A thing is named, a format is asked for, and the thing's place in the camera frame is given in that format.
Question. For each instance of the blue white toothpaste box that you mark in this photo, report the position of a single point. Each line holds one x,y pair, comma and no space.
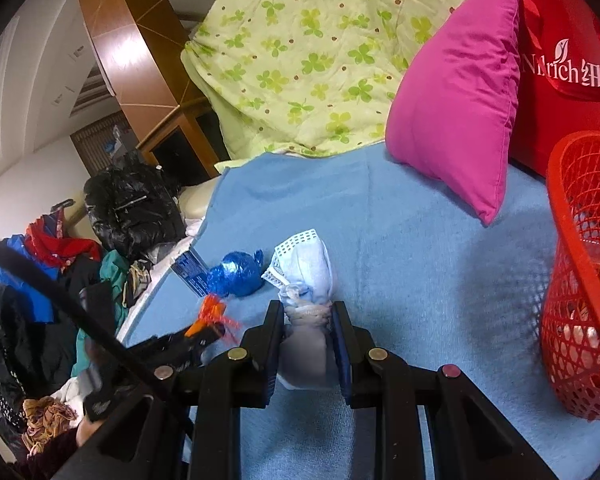
190,270

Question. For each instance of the red plastic mesh basket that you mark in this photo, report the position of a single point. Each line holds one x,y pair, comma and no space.
570,360

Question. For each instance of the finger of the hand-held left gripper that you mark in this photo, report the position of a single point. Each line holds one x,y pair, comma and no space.
180,347

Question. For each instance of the teal jacket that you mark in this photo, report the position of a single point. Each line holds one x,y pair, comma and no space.
112,270

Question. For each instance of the beige cushion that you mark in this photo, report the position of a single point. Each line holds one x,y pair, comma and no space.
195,202

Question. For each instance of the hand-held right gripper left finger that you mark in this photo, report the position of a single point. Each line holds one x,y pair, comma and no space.
275,345

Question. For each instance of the magenta pillow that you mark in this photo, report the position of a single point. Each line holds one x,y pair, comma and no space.
455,110

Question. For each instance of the blue plastic bag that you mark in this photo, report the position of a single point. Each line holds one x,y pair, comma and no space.
235,275

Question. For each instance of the light blue blanket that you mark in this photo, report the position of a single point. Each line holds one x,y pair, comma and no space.
405,260

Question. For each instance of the red tote bag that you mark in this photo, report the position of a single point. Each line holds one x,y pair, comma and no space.
565,35

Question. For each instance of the wooden cabinet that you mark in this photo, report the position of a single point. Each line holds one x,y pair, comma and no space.
180,120

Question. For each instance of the green clover print quilt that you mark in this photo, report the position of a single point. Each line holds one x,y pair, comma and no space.
305,50

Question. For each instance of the red jacket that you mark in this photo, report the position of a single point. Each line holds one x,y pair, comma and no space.
55,247

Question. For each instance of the light blue face mask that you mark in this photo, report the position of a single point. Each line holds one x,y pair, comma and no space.
305,265

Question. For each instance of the camouflage cloth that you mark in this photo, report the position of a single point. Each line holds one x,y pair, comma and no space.
137,280

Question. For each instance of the dark clothing pile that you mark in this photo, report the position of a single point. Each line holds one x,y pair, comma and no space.
30,350

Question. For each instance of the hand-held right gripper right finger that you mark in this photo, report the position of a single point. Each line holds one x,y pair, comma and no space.
341,355

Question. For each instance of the brown slatted screen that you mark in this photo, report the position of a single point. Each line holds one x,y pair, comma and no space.
87,147

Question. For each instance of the blue jacket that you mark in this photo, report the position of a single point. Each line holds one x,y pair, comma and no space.
20,280

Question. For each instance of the orange wrapper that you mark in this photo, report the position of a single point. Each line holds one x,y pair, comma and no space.
210,310

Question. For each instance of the brown patterned cloth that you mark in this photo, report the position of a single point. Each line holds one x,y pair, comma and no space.
45,415

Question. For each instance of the person's left hand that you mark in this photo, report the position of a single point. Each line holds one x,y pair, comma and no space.
90,432

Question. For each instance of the black puffer jacket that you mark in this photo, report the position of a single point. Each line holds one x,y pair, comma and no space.
130,210

